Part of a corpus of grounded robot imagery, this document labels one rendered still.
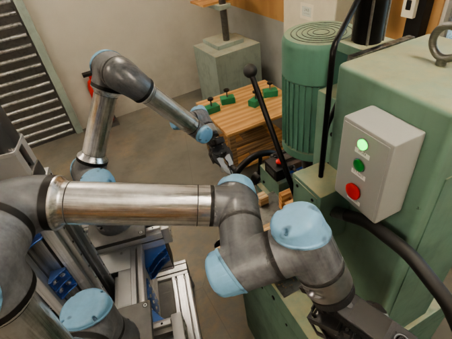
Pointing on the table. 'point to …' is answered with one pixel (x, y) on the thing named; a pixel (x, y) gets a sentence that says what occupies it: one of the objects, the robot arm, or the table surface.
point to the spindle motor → (306, 81)
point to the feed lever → (250, 70)
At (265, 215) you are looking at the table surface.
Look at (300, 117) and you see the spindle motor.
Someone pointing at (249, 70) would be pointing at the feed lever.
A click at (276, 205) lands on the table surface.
